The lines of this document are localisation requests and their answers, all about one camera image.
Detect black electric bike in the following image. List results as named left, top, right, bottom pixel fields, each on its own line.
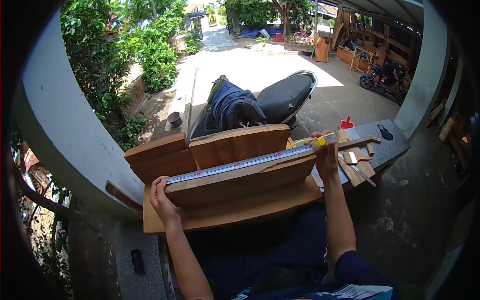
left=359, top=61, right=409, bottom=106

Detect wooden shed with lumber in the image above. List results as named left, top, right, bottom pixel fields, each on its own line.
left=330, top=2, right=422, bottom=77

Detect thick dark wooden slab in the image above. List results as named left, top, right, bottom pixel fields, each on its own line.
left=124, top=132, right=198, bottom=185

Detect metal ruler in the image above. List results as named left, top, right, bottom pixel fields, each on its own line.
left=337, top=153, right=377, bottom=187

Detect tree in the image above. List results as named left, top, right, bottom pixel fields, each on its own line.
left=225, top=0, right=316, bottom=38

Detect person's legs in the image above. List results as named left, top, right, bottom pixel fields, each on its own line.
left=187, top=202, right=331, bottom=294

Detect wooden frame rack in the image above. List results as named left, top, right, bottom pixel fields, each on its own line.
left=350, top=44, right=380, bottom=74

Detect yellow tape measure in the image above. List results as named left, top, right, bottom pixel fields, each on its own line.
left=165, top=132, right=339, bottom=185

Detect person's right hand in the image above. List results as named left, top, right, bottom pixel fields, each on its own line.
left=310, top=130, right=340, bottom=183

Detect person's body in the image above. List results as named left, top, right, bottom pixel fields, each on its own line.
left=232, top=250, right=400, bottom=300

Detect dark blue jacket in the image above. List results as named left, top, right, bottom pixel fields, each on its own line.
left=211, top=80, right=268, bottom=131

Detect dark brown wooden strip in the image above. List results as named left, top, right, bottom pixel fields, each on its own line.
left=105, top=180, right=144, bottom=212

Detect person's left fingers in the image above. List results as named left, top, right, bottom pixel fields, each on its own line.
left=149, top=177, right=162, bottom=206

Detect thin wooden board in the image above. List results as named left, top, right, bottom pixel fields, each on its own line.
left=335, top=129, right=376, bottom=187

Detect rough-edged brown wooden plank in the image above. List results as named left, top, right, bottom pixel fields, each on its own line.
left=164, top=149, right=318, bottom=209

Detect green bushes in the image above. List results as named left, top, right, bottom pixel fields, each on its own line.
left=61, top=0, right=205, bottom=152

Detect flat light wooden board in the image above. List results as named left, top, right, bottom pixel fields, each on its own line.
left=143, top=175, right=323, bottom=235

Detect person's left hand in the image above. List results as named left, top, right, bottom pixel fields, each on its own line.
left=149, top=176, right=182, bottom=227

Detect wide brown wooden slab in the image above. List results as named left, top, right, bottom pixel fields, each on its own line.
left=188, top=124, right=291, bottom=170

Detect pink bicycle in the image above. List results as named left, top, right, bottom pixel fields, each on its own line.
left=293, top=28, right=316, bottom=45

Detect blue tarp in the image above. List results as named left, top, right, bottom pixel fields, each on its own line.
left=240, top=25, right=284, bottom=40

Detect black motor scooter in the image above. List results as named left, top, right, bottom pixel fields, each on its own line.
left=187, top=70, right=319, bottom=142

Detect black flat object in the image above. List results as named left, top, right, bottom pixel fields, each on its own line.
left=131, top=248, right=146, bottom=275

